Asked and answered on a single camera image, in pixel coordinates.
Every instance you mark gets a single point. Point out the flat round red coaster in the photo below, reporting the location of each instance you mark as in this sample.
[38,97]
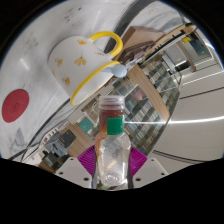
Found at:
[15,106]

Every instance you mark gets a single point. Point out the light blue spoon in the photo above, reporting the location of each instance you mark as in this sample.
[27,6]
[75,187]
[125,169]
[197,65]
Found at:
[118,70]

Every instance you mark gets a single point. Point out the tall wooden library bookshelf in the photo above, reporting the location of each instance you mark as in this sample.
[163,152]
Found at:
[146,110]

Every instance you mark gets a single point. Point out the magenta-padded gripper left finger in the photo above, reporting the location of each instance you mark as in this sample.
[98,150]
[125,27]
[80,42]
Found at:
[71,171]

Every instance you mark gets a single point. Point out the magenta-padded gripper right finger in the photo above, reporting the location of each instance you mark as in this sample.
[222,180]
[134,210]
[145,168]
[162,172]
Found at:
[150,171]

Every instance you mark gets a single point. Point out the white mug with yellow rim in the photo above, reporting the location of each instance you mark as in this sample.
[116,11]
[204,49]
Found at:
[78,63]

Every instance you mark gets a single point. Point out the clear green-labelled plastic bottle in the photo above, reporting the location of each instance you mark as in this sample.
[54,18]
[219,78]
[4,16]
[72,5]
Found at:
[113,150]

